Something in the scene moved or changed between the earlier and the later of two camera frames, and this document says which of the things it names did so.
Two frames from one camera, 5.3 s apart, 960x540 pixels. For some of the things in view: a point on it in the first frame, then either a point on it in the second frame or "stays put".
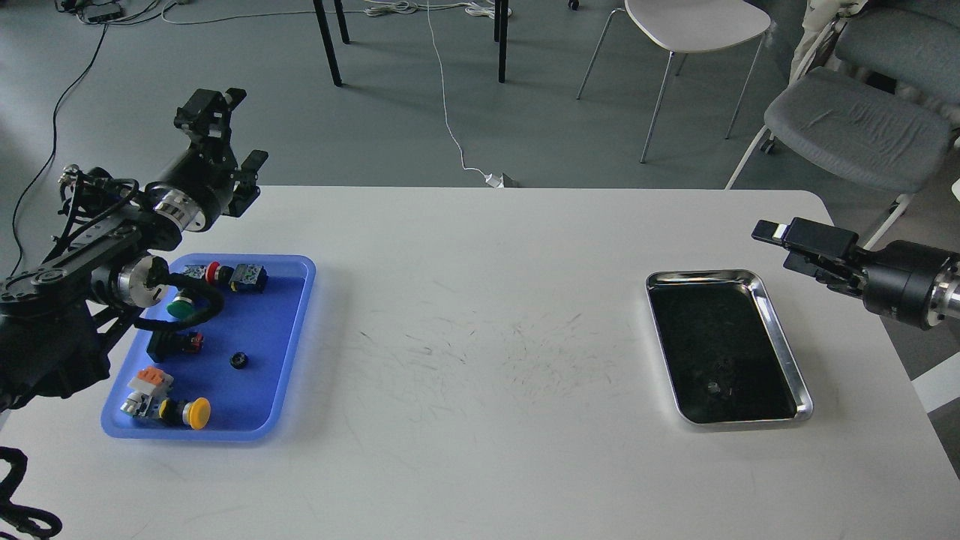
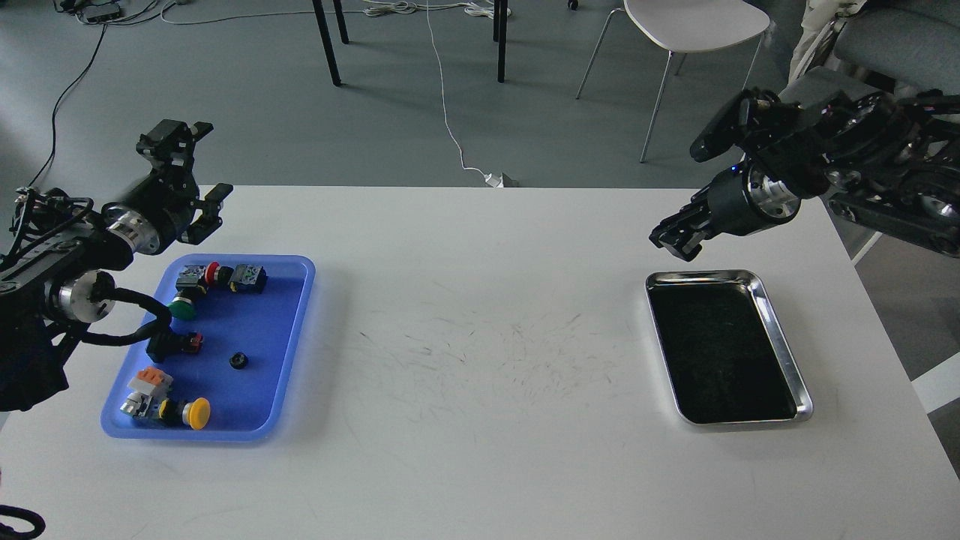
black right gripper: (898, 280) -> (747, 198)
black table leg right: (501, 16) stays put
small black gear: (238, 361) stays put
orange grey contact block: (153, 381) stays put
